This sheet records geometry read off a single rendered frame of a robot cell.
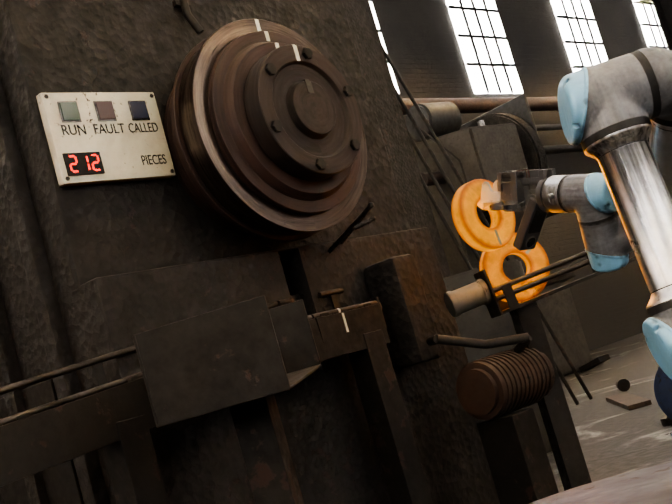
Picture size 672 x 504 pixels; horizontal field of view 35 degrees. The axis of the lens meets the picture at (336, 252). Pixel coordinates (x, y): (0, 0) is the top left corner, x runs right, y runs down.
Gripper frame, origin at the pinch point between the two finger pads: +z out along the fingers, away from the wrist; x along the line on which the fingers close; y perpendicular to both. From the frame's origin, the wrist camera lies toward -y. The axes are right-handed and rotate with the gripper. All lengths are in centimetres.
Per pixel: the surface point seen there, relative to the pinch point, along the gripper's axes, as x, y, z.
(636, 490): 96, -14, -110
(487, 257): -5.5, -12.0, 5.0
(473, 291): 0.0, -18.8, 4.7
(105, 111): 71, 27, 29
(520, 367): 0.3, -34.5, -7.9
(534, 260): -15.0, -13.9, -0.1
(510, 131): -603, 18, 557
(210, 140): 56, 19, 15
